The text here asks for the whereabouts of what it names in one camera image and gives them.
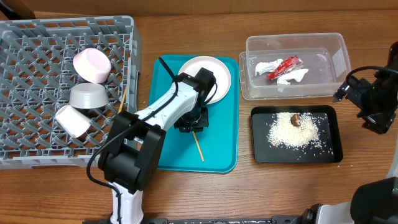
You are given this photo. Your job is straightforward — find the pink-white small bowl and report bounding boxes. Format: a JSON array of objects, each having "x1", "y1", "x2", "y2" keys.
[{"x1": 73, "y1": 48, "x2": 111, "y2": 83}]

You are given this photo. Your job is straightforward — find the white napkin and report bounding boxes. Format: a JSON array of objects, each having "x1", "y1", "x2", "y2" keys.
[{"x1": 252, "y1": 58, "x2": 309, "y2": 92}]

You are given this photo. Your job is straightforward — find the red snack wrapper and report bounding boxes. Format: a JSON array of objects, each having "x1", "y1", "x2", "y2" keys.
[{"x1": 266, "y1": 55, "x2": 303, "y2": 80}]

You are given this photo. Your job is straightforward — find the rice grains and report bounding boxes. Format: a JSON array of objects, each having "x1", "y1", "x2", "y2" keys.
[{"x1": 266, "y1": 112, "x2": 335, "y2": 163}]

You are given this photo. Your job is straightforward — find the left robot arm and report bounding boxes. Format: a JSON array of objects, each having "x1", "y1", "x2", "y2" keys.
[{"x1": 98, "y1": 68, "x2": 216, "y2": 223}]

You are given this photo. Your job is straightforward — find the teal plastic serving tray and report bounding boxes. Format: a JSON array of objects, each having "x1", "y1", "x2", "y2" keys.
[{"x1": 158, "y1": 57, "x2": 239, "y2": 173}]

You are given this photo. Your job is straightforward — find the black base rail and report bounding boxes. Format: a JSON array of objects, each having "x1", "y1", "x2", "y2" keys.
[{"x1": 82, "y1": 205, "x2": 349, "y2": 224}]

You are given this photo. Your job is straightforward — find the grey-green ceramic bowl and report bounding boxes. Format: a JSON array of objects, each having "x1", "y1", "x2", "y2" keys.
[{"x1": 69, "y1": 83, "x2": 109, "y2": 109}]

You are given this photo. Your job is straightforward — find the clear plastic waste bin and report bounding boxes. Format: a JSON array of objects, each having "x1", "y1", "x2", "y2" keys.
[{"x1": 239, "y1": 33, "x2": 351, "y2": 100}]

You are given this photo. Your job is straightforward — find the black rectangular tray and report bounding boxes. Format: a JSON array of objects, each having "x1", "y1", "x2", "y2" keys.
[{"x1": 251, "y1": 105, "x2": 343, "y2": 164}]

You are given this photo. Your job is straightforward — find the grey plastic dish rack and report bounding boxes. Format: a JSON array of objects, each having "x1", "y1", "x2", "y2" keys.
[{"x1": 1, "y1": 16, "x2": 142, "y2": 170}]

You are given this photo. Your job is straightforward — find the large white round plate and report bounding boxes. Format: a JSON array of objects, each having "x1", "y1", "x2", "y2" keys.
[{"x1": 178, "y1": 56, "x2": 231, "y2": 104}]

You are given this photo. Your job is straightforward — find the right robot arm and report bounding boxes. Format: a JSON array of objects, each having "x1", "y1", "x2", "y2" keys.
[{"x1": 294, "y1": 42, "x2": 397, "y2": 224}]

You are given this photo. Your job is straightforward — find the wooden chopstick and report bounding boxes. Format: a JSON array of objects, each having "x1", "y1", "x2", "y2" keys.
[
  {"x1": 118, "y1": 86, "x2": 127, "y2": 114},
  {"x1": 192, "y1": 131, "x2": 205, "y2": 162}
]

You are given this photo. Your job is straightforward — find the white paper cup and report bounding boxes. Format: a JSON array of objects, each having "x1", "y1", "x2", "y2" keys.
[{"x1": 55, "y1": 105, "x2": 90, "y2": 138}]

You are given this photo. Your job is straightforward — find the brown food chunk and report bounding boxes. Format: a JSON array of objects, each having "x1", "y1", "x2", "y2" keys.
[{"x1": 290, "y1": 114, "x2": 301, "y2": 127}]

